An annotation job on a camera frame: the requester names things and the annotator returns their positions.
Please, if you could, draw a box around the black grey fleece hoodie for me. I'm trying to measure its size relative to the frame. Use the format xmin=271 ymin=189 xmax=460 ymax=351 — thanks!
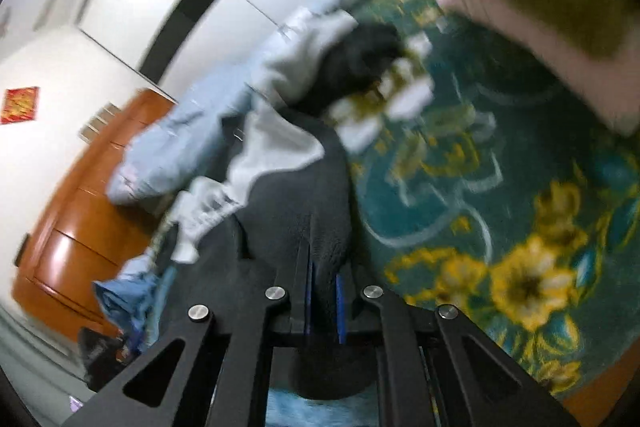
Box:
xmin=144 ymin=5 xmax=436 ymax=400

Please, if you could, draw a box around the blue crumpled garment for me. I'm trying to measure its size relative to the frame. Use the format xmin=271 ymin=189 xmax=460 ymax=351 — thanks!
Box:
xmin=92 ymin=248 xmax=177 ymax=353

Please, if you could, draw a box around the teal floral bed blanket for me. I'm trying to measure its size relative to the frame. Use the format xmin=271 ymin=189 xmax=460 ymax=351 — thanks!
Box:
xmin=335 ymin=0 xmax=639 ymax=397

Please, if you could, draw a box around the orange wooden headboard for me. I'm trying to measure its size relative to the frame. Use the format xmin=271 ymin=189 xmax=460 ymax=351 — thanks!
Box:
xmin=12 ymin=90 xmax=174 ymax=343

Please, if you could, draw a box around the light blue floral quilt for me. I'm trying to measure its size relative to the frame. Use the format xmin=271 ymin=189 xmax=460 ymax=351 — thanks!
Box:
xmin=105 ymin=0 xmax=399 ymax=206

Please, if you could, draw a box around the wall switch panel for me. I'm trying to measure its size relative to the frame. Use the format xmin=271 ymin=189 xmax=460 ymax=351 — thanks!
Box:
xmin=78 ymin=103 xmax=122 ymax=143

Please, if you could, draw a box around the red wall decoration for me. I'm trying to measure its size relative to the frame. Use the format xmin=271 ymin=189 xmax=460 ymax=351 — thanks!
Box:
xmin=1 ymin=87 xmax=39 ymax=124

